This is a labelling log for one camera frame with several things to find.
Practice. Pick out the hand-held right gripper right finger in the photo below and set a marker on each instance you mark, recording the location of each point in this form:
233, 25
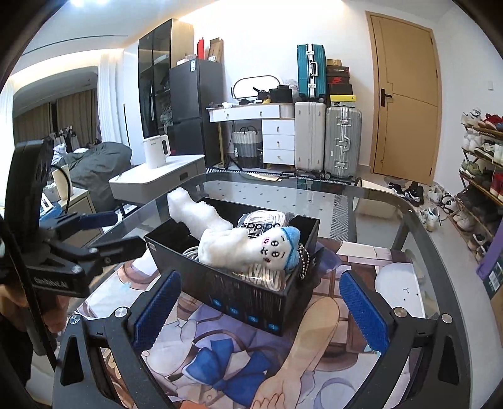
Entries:
363, 310

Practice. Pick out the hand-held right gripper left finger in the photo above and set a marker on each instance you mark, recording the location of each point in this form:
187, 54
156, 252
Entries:
157, 310

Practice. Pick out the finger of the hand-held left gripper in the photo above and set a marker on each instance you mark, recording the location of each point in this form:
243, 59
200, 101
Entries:
122, 247
98, 218

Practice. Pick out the white foam wrap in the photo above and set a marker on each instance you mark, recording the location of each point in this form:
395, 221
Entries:
192, 216

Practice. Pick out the black cardboard box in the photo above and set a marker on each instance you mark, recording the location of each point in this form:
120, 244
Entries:
243, 301

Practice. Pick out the white plush toy blue hat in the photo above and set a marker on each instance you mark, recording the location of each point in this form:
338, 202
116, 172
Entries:
235, 247

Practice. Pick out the clear bag of white shoelaces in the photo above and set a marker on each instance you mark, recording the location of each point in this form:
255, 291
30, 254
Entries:
263, 220

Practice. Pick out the person's left hand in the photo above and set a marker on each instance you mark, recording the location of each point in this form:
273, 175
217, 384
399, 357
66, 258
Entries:
55, 314

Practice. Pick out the beige bedside cabinet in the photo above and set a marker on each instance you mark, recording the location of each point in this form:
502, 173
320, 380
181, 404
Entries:
78, 212

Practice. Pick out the printed cartoon table mat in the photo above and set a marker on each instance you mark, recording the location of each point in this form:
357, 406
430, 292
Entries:
334, 334

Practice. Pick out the white side cabinet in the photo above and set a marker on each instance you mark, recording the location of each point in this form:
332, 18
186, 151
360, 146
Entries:
157, 183

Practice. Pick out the brown curtains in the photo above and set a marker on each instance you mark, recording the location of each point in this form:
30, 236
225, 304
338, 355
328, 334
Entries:
59, 116

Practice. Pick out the white electric kettle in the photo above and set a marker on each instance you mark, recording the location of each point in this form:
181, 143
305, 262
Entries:
154, 151

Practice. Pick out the group of loose sneakers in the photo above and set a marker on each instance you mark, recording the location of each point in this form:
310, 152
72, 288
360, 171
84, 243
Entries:
432, 204

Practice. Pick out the purple cardboard box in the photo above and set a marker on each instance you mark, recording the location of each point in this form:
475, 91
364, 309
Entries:
491, 271

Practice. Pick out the dark glass wardrobe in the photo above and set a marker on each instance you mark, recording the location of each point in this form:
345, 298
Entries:
155, 78

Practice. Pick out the black refrigerator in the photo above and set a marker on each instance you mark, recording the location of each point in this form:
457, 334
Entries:
196, 102

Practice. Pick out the woven grey white basket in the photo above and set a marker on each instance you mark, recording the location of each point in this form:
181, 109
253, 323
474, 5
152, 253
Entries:
246, 147

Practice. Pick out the silver suitcase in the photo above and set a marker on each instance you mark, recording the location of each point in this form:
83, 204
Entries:
343, 141

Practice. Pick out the white suitcase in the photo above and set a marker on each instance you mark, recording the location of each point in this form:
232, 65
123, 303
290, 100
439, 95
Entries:
309, 137

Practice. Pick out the shoe rack with shoes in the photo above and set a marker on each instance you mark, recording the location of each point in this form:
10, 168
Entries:
483, 173

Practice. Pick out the white vanity desk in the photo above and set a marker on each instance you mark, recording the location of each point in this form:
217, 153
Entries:
279, 137

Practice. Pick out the oval mirror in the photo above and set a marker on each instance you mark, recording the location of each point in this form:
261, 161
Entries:
251, 88

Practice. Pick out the brown cardboard box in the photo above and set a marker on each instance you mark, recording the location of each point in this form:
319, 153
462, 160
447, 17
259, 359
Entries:
215, 51

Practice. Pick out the wooden door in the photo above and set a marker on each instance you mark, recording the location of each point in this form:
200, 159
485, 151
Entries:
404, 98

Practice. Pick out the black bag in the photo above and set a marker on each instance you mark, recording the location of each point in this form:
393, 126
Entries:
281, 94

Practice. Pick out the stack of shoe boxes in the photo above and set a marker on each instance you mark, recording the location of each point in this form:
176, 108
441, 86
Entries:
340, 82

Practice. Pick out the teal suitcase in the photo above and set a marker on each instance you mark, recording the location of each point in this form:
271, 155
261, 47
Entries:
310, 70

